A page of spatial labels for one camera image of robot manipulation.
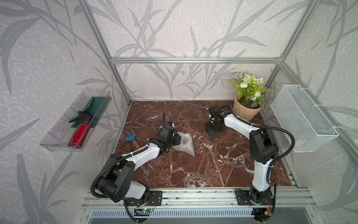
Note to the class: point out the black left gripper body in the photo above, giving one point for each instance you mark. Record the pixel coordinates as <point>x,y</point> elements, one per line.
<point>174,141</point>

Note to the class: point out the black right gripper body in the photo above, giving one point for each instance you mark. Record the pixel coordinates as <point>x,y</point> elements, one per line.
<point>212,126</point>

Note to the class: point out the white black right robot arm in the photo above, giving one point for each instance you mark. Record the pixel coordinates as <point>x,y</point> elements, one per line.
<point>263,145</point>

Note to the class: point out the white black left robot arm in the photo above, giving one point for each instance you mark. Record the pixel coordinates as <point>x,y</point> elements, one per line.
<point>115,181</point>

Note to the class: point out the blue hand rake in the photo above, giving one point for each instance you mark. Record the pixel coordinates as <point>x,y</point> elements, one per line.
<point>131,137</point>

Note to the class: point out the potted plant terracotta pot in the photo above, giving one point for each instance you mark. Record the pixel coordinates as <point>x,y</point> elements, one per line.
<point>249,99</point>

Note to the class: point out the green trowel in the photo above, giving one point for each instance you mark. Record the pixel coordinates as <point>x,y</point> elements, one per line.
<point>92,112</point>

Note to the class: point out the red spray bottle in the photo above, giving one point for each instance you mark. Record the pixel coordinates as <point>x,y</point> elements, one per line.
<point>78,138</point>

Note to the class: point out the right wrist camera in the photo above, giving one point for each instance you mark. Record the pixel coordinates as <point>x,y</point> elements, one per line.
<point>214,111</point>

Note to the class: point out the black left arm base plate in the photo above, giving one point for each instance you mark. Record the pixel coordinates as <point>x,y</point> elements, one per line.
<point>151,198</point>

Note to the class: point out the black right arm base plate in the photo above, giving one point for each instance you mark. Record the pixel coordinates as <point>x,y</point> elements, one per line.
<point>254,197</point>

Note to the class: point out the white wire mesh basket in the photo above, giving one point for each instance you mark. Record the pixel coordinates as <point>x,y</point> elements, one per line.
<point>297,113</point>

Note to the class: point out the clear plastic wall tray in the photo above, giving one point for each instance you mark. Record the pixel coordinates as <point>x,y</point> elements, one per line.
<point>74,128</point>

